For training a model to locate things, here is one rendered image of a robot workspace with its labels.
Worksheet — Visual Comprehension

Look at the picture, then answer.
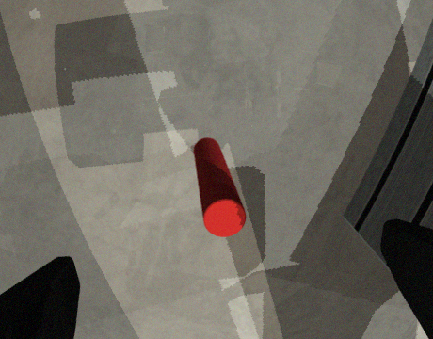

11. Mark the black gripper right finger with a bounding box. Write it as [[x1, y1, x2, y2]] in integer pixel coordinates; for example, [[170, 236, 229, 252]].
[[379, 218, 433, 339]]

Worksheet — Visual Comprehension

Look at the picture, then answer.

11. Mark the red peg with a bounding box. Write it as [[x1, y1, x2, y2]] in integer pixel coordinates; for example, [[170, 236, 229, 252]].
[[194, 138, 247, 237]]

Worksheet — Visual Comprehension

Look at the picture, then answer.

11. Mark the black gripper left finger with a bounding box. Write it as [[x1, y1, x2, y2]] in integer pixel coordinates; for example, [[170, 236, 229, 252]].
[[0, 256, 80, 339]]

